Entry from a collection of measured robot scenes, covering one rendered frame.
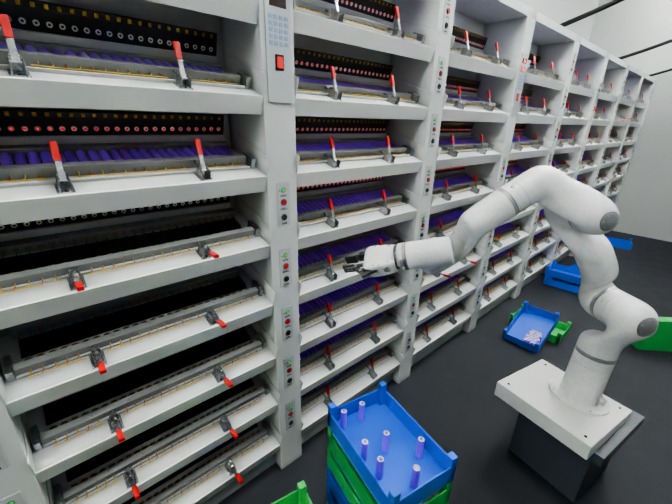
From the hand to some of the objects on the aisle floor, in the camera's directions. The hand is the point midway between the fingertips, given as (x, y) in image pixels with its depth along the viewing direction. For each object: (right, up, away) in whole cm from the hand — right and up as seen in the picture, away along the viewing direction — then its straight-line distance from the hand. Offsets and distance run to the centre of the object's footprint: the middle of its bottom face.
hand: (350, 263), depth 110 cm
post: (-28, -75, +30) cm, 85 cm away
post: (+24, -59, +73) cm, 97 cm away
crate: (+116, -45, +103) cm, 162 cm away
